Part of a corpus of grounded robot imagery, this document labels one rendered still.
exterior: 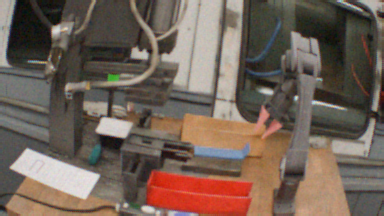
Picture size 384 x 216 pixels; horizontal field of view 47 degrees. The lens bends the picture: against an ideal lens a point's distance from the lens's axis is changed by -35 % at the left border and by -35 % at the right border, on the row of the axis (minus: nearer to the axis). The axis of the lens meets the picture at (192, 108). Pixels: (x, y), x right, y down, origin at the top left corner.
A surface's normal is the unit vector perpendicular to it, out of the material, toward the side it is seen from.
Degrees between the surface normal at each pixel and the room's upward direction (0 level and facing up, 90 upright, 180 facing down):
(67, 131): 90
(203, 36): 90
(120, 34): 90
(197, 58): 90
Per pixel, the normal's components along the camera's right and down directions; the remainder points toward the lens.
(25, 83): -0.14, 0.25
